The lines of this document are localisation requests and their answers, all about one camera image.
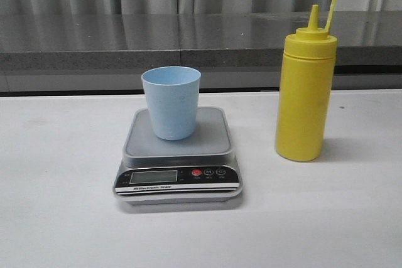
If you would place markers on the light blue plastic cup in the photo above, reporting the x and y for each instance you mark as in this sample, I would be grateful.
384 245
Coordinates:
172 100

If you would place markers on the yellow squeeze bottle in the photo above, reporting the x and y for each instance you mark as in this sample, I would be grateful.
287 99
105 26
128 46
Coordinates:
306 80

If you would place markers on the silver electronic kitchen scale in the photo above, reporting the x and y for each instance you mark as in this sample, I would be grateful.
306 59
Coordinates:
200 168

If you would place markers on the grey stone counter ledge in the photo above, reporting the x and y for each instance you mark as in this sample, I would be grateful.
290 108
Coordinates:
368 42

